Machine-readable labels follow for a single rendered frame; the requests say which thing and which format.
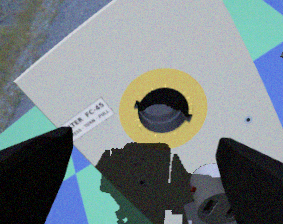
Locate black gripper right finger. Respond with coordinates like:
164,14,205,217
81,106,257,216
215,137,283,224

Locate grey cylinder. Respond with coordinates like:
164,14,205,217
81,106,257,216
190,163,235,224

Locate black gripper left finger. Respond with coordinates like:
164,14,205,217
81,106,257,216
0,127,73,224

